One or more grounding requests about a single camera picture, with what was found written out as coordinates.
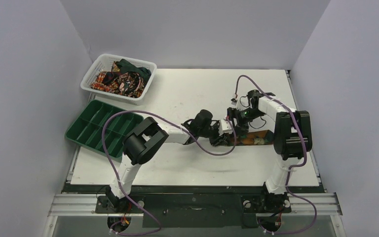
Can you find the orange green patterned tie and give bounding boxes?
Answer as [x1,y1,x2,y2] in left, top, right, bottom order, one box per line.
[236,130,274,146]

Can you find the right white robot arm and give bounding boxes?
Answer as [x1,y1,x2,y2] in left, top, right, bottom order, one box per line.
[227,90,312,212]

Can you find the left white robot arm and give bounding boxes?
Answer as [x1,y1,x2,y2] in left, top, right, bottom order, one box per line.
[92,110,236,213]

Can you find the red patterned ties pile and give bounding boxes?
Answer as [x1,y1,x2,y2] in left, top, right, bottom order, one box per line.
[90,70,148,98]

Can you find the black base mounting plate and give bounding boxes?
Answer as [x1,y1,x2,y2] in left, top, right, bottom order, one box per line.
[50,186,323,231]

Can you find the white plastic basket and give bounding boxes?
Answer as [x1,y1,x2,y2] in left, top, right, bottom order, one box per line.
[80,54,157,105]

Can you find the dark green tie in basket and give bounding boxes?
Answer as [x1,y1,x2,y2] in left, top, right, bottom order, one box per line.
[112,59,152,82]

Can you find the green compartment tray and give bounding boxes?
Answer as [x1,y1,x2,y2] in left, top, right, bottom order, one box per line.
[65,100,143,162]

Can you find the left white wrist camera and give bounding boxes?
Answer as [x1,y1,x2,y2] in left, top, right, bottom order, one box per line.
[219,118,235,135]

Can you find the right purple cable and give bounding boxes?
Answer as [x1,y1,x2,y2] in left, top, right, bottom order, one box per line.
[230,75,318,236]

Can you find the purple cable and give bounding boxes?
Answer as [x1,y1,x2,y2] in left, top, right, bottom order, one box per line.
[101,110,238,236]
[230,75,318,236]

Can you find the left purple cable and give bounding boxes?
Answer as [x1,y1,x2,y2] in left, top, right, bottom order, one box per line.
[101,110,238,236]

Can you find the aluminium frame rail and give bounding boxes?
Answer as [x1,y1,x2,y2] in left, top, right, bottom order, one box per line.
[49,193,344,217]

